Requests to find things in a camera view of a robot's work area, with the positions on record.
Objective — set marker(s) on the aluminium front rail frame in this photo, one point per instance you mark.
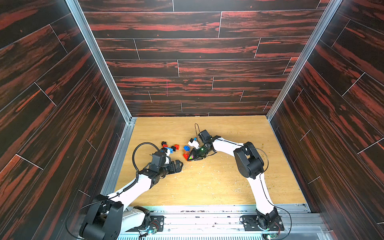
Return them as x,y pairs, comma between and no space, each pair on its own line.
222,222

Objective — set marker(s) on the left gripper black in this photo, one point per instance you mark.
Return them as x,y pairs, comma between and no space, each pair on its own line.
178,168

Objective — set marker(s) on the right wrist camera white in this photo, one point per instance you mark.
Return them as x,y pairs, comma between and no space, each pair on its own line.
194,143

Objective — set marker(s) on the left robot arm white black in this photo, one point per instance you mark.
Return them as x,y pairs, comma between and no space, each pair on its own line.
109,216

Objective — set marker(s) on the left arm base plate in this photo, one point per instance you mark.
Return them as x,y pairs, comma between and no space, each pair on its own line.
151,225

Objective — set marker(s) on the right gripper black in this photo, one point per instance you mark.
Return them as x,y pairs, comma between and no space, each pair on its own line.
199,151

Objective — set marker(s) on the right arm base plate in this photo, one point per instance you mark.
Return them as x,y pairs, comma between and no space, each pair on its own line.
249,223

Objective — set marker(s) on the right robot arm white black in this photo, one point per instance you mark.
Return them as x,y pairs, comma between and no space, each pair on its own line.
250,165

